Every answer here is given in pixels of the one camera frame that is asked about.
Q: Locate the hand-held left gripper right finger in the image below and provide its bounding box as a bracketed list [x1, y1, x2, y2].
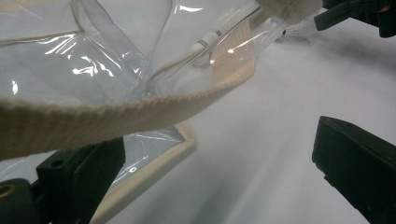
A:
[311, 115, 396, 224]

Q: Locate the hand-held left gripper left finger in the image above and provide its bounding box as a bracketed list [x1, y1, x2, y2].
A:
[36, 136, 127, 224]

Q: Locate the clear plastic bag beige trim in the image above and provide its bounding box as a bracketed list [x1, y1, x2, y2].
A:
[0, 0, 325, 224]

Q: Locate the white table mat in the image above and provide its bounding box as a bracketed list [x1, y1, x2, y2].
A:
[90, 0, 396, 224]

